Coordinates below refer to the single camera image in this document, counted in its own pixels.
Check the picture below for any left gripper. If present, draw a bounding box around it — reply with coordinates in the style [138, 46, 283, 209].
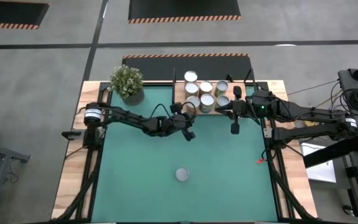
[152, 102, 196, 142]

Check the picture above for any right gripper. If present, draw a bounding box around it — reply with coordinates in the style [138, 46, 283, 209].
[215, 86, 278, 135]

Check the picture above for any corn tin can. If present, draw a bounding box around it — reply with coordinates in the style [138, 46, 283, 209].
[186, 95, 201, 114]

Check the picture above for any tall tin can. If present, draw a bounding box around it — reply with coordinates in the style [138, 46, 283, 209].
[183, 70, 198, 84]
[199, 80, 214, 96]
[214, 80, 229, 98]

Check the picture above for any peas tin can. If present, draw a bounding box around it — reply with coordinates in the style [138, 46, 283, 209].
[200, 93, 216, 114]

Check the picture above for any beans tin can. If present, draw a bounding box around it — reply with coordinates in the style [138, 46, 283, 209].
[184, 82, 200, 97]

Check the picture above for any green table mat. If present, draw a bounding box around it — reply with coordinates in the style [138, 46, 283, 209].
[91, 85, 278, 222]

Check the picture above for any short pineapple rings can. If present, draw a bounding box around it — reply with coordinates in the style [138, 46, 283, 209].
[175, 167, 190, 182]

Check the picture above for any black floor mat striped edge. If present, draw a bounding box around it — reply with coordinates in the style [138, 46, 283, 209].
[127, 0, 242, 25]
[122, 52, 254, 82]
[0, 0, 50, 30]

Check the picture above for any white-flowered plant in striped pot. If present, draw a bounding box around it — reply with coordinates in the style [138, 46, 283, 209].
[108, 64, 145, 106]

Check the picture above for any black cart beam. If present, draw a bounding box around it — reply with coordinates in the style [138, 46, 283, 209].
[303, 135, 358, 169]

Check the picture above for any white sheet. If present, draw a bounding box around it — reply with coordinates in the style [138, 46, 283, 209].
[299, 140, 337, 184]

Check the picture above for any grey equipment cart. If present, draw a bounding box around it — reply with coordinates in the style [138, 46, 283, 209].
[337, 67, 358, 156]

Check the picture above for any yellow cable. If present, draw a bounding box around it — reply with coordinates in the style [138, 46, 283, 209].
[315, 98, 338, 110]

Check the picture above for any black clamp handle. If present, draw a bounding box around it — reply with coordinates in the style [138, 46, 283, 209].
[61, 129, 83, 140]

